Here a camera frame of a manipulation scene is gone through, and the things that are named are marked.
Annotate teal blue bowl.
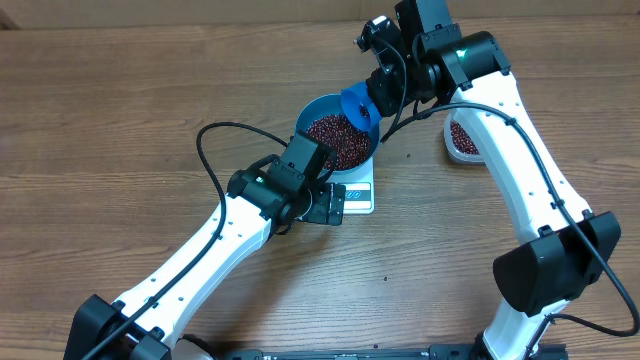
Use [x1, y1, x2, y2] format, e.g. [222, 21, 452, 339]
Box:
[294, 93, 382, 174]

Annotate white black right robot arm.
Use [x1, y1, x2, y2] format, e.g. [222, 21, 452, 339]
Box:
[343, 1, 621, 359]

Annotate white digital kitchen scale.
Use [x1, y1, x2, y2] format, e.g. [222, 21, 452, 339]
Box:
[329, 158, 375, 215]

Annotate clear plastic food container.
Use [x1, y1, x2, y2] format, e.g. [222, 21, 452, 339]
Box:
[443, 114, 484, 165]

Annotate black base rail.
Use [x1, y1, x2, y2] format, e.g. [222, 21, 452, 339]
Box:
[199, 340, 569, 360]

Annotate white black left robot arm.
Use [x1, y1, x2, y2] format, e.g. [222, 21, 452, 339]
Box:
[64, 132, 345, 360]

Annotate blue plastic scoop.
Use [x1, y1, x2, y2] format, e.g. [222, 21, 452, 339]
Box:
[340, 82, 382, 131]

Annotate red adzuki beans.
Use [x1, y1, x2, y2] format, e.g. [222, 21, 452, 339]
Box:
[305, 102, 481, 171]

